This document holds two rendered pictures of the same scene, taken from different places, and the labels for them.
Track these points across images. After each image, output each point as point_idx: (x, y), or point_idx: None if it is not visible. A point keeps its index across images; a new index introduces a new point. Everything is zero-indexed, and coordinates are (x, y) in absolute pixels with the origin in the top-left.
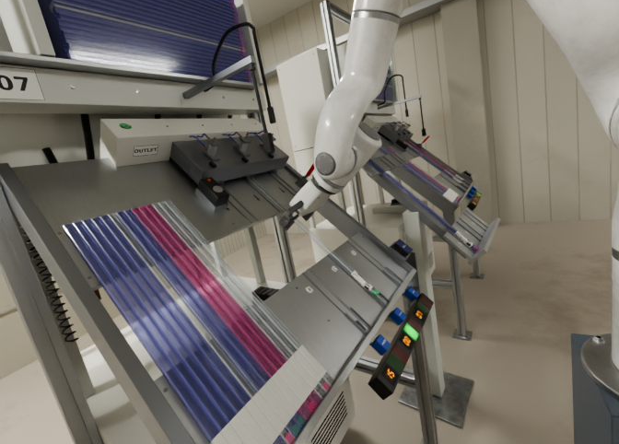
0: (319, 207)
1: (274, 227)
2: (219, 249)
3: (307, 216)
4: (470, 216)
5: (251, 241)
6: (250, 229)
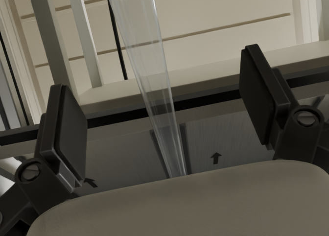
0: (69, 232)
1: (2, 31)
2: None
3: (68, 111)
4: None
5: (46, 2)
6: (51, 32)
